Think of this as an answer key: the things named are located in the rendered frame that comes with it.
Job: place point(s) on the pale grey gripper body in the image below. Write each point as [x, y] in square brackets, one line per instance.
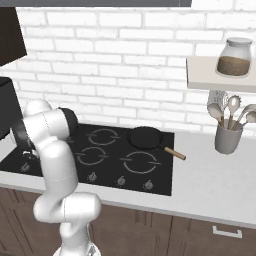
[29, 154]

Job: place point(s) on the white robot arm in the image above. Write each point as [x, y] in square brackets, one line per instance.
[56, 166]

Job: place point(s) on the black countertop appliance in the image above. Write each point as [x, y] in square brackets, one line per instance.
[8, 106]

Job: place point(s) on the grey hob knob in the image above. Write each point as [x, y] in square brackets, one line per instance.
[91, 177]
[148, 184]
[121, 181]

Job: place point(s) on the brown wooden cupboard door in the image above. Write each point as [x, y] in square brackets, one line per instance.
[20, 223]
[133, 233]

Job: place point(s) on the black hob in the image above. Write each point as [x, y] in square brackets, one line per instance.
[110, 156]

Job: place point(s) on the dark grey range hood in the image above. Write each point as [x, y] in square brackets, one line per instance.
[93, 2]

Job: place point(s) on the brown wooden drawer front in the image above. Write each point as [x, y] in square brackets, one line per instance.
[200, 240]

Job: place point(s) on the pale grey slotted spatula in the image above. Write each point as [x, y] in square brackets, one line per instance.
[218, 97]

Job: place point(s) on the grey utensil pot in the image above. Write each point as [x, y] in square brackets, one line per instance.
[228, 140]

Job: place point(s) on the glass jar with brown contents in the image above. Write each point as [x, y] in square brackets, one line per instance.
[234, 63]

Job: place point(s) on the small grey spoon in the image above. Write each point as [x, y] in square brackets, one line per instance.
[250, 117]

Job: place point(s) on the dark wall cupboard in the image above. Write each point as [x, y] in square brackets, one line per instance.
[10, 33]

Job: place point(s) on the beige wall shelf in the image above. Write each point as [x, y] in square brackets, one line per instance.
[206, 75]

